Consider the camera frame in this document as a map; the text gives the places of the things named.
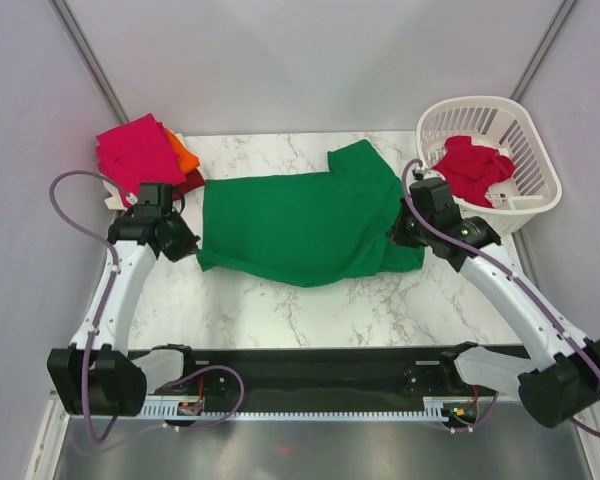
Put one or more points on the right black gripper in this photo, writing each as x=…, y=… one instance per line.
x=397, y=233

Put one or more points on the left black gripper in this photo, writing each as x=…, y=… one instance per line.
x=188, y=245

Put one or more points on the green t shirt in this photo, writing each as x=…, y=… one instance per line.
x=309, y=230

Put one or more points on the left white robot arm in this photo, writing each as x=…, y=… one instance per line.
x=94, y=374

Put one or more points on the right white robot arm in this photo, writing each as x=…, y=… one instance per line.
x=560, y=375

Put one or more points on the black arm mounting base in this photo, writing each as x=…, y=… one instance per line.
x=324, y=377

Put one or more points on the red t shirt in basket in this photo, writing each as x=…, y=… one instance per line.
x=471, y=170

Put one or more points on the folded dark red t shirt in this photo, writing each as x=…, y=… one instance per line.
x=193, y=181

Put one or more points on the folded orange t shirt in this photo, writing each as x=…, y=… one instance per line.
x=187, y=160

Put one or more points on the folded pink t shirt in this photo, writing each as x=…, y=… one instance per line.
x=142, y=127

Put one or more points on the white plastic laundry basket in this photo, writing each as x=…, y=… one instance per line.
x=505, y=125

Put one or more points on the white slotted cable duct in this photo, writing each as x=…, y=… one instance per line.
x=184, y=412

